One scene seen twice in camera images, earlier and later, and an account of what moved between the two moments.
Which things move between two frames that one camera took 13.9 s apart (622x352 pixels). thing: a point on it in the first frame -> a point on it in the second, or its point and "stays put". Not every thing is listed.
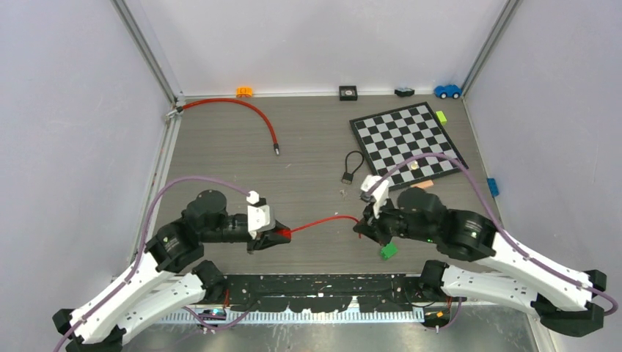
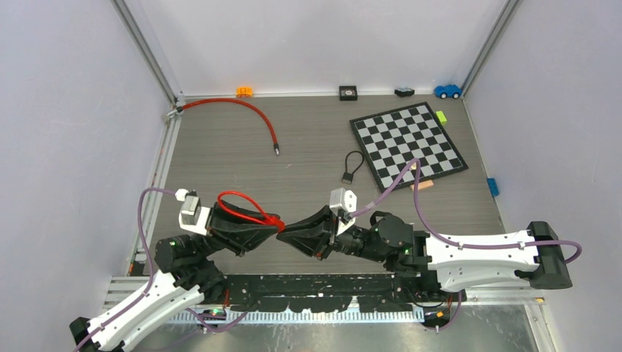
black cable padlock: x=348 y=177 stays put
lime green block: x=441 y=117 stays put
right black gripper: x=372 y=226 -> x=314 y=242
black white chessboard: x=392 y=136 stays put
